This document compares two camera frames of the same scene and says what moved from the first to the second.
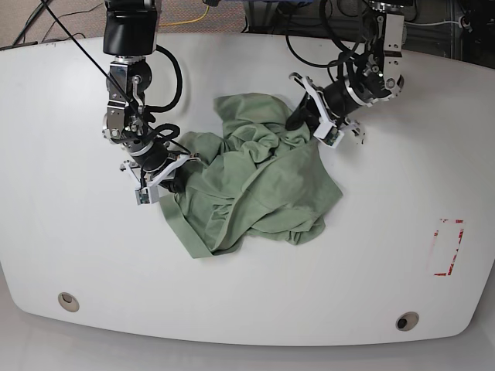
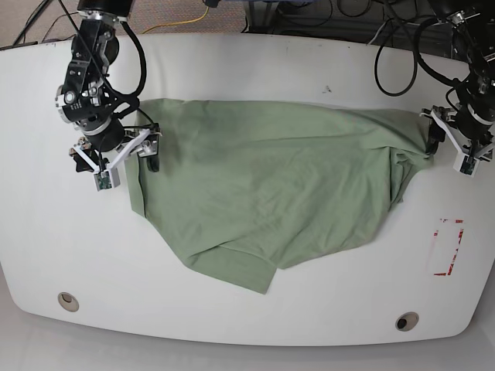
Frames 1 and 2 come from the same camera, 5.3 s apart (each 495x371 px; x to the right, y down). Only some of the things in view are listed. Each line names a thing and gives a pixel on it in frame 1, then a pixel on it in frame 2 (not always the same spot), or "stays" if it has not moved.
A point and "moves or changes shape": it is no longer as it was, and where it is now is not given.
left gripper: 152,171 to 146,144
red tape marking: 453,258 stays
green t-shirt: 258,178 moves or changes shape
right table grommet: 407,321 stays
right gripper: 335,102 to 482,148
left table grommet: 68,301 stays
